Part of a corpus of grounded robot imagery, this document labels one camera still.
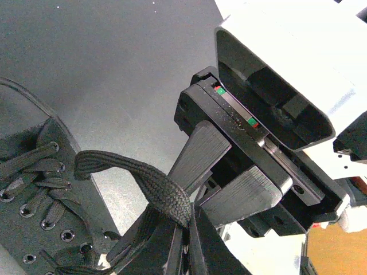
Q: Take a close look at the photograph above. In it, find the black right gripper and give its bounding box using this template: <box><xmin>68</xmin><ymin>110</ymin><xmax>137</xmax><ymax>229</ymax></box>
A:
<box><xmin>169</xmin><ymin>66</ymin><xmax>349</xmax><ymax>238</ymax></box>

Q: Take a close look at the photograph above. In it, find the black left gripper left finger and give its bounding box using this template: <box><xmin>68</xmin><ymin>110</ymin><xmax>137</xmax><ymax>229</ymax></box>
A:
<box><xmin>114</xmin><ymin>207</ymin><xmax>184</xmax><ymax>274</ymax></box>

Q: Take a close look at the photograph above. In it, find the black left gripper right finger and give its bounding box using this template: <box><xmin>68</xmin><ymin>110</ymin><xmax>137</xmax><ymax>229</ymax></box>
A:
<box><xmin>189</xmin><ymin>205</ymin><xmax>251</xmax><ymax>275</ymax></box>

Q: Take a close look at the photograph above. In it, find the black shoelace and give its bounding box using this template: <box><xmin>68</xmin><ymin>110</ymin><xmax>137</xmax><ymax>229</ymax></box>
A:
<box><xmin>56</xmin><ymin>150</ymin><xmax>193</xmax><ymax>273</ymax></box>

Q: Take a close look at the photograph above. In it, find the black canvas shoe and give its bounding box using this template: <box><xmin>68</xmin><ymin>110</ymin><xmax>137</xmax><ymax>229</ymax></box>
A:
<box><xmin>1</xmin><ymin>78</ymin><xmax>119</xmax><ymax>274</ymax></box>

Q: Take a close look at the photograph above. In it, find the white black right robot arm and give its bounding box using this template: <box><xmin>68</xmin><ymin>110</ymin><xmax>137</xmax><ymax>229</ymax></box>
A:
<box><xmin>174</xmin><ymin>63</ymin><xmax>366</xmax><ymax>238</ymax></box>

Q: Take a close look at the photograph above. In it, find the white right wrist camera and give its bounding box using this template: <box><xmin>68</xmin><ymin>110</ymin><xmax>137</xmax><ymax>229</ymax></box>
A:
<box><xmin>213</xmin><ymin>0</ymin><xmax>367</xmax><ymax>152</ymax></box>

